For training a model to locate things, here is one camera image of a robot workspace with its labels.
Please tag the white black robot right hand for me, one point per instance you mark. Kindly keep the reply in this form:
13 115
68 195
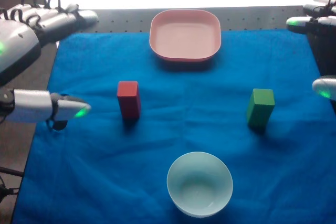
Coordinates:
324 40

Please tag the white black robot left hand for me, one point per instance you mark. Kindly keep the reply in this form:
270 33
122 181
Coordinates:
18 37

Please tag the green rectangular block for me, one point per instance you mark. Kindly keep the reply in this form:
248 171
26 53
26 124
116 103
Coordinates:
260 108

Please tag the red rectangular block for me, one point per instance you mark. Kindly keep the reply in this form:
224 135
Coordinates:
128 100

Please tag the pink square plate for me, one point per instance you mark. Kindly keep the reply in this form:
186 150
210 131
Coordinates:
185 35

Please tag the blue table cloth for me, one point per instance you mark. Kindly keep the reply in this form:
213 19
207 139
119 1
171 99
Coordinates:
131 155

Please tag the light blue bowl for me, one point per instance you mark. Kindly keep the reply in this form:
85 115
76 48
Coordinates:
199 184

